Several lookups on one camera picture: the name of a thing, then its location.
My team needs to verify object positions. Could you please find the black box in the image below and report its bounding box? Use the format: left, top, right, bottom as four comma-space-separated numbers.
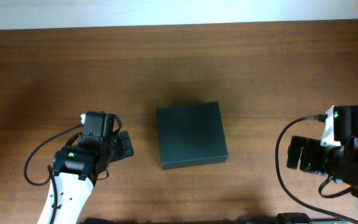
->
156, 101, 229, 170

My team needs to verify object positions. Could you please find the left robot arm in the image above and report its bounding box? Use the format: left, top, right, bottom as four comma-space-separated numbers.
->
38, 111, 134, 223

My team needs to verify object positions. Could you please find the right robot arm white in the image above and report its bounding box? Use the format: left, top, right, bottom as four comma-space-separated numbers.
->
275, 105, 358, 223

